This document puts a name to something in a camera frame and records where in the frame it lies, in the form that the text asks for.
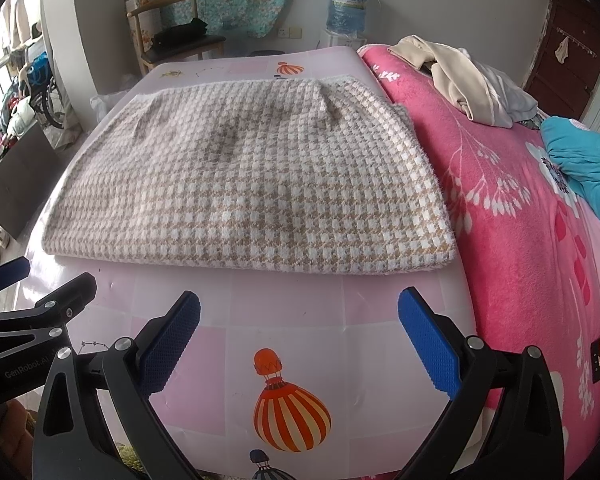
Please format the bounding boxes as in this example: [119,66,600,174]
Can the dark grey board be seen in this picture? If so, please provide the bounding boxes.
[0,129,61,238]

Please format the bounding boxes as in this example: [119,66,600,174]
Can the wheelchair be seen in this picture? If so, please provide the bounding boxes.
[2,50,66,128]

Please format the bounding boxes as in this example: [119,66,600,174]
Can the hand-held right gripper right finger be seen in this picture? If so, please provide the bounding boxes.
[397,287,567,480]

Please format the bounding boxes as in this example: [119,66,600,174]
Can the dark red door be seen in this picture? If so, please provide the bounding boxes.
[522,0,600,118]

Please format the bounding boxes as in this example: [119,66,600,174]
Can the light grey garment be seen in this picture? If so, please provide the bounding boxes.
[460,50,538,128]

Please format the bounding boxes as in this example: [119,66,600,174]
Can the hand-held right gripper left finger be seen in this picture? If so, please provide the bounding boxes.
[32,290,202,480]

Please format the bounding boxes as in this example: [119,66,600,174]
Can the brown cloth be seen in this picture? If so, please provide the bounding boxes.
[0,400,38,480]

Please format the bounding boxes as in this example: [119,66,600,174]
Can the beige garment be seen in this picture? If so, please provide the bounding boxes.
[387,35,501,123]

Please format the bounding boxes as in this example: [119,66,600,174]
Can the black bag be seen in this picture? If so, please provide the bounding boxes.
[151,17,208,50]

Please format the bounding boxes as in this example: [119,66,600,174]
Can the bed with pink printed sheet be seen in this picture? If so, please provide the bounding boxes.
[22,45,481,480]

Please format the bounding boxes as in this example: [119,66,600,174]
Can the pink floral blanket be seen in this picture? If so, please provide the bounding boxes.
[356,42,600,480]

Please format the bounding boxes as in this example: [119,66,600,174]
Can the hanging beige clothes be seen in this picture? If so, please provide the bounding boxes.
[2,0,43,51]

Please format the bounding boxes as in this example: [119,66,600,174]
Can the blue water bottle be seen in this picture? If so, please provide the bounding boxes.
[326,0,370,36]

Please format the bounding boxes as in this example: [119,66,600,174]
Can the beige white houndstooth sweater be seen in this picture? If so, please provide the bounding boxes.
[41,74,458,276]

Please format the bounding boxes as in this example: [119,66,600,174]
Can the white plastic bag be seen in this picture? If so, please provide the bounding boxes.
[90,72,136,121]

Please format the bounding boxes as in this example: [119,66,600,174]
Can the wooden chair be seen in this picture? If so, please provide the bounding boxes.
[126,0,227,77]

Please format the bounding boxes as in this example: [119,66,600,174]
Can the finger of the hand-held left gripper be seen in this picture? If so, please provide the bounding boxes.
[0,272,98,356]
[0,256,31,306]

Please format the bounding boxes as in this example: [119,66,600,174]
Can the teal pillow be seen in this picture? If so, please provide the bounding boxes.
[540,116,600,238]

